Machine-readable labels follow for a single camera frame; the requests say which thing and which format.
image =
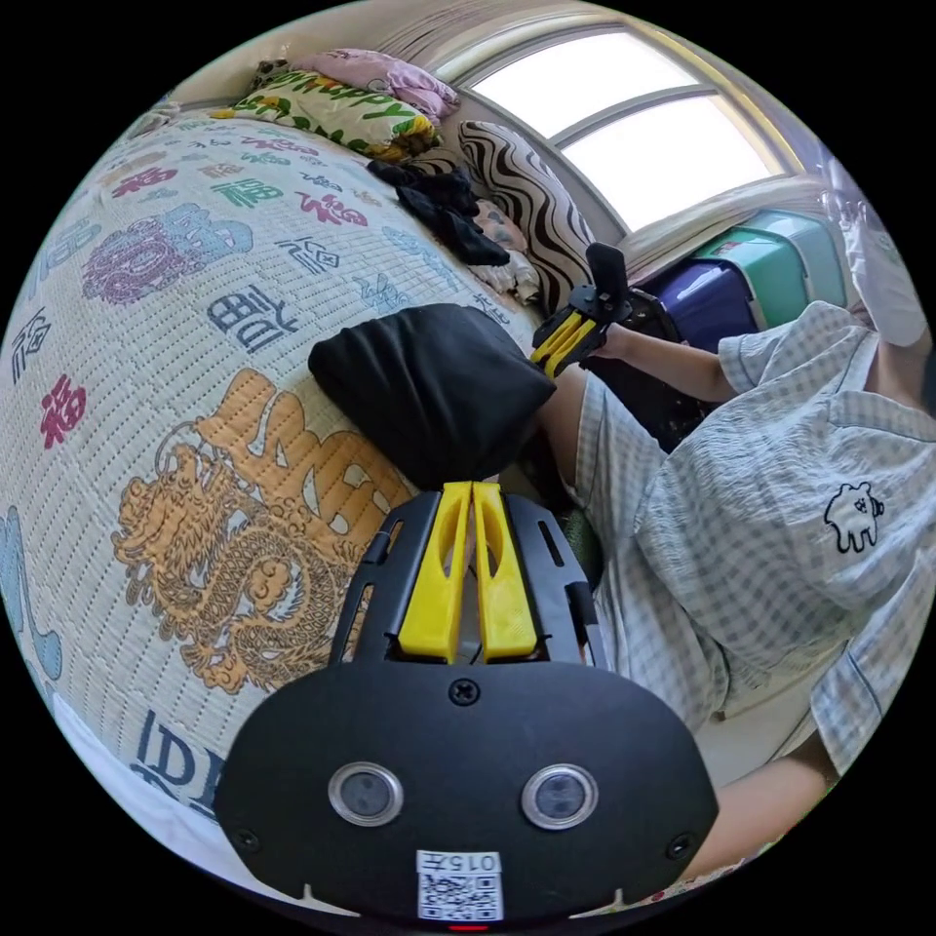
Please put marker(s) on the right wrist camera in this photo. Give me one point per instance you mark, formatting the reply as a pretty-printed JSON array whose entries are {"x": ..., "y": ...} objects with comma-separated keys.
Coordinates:
[{"x": 607, "y": 270}]

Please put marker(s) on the pink pillow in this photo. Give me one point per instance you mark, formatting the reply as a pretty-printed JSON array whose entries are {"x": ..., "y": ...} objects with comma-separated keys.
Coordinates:
[{"x": 395, "y": 77}]

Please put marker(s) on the black and white striped pillow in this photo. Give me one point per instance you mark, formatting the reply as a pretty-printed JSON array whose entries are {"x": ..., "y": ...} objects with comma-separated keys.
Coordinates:
[{"x": 526, "y": 183}]

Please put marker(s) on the person's left forearm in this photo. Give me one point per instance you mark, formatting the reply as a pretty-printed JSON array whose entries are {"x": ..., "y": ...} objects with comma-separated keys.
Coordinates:
[{"x": 768, "y": 812}]

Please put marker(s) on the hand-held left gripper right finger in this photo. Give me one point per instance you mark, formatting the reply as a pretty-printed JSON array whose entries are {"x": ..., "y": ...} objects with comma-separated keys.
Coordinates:
[{"x": 504, "y": 592}]

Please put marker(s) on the bed with printed mat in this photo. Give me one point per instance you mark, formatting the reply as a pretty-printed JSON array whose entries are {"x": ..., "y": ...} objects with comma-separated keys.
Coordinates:
[{"x": 183, "y": 307}]

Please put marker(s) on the green storage box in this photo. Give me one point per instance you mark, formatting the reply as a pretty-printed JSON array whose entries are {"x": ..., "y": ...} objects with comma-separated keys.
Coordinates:
[{"x": 782, "y": 256}]

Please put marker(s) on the person's body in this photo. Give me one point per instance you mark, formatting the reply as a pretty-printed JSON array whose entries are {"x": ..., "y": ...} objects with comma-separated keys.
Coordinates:
[{"x": 768, "y": 475}]

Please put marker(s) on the green and yellow printed pillow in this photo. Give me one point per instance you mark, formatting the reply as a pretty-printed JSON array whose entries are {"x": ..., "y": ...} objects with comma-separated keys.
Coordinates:
[{"x": 344, "y": 110}]

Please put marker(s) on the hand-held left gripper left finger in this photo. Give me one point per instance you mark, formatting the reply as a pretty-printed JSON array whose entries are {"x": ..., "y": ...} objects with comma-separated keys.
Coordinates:
[{"x": 431, "y": 585}]

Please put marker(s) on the pile of clothes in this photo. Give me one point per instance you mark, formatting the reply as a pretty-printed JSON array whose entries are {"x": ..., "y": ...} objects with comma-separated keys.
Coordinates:
[{"x": 446, "y": 212}]

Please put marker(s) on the purple storage box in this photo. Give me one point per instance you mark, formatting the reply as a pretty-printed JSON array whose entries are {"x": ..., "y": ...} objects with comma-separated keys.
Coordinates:
[{"x": 702, "y": 300}]

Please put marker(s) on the person's right hand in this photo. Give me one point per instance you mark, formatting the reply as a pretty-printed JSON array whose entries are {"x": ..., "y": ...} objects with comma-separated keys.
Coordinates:
[{"x": 621, "y": 340}]

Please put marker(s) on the person's right forearm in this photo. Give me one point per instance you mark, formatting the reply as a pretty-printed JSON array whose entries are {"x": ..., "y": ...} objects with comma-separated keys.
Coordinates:
[{"x": 680, "y": 369}]

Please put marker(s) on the black t-shirt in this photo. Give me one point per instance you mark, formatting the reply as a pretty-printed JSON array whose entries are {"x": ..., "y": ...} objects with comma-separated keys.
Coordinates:
[{"x": 439, "y": 387}]

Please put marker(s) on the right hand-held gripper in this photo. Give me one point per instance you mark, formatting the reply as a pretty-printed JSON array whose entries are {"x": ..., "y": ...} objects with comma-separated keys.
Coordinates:
[{"x": 594, "y": 307}]

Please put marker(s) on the window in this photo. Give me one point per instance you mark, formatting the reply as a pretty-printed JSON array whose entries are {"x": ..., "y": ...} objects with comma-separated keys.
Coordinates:
[{"x": 643, "y": 146}]

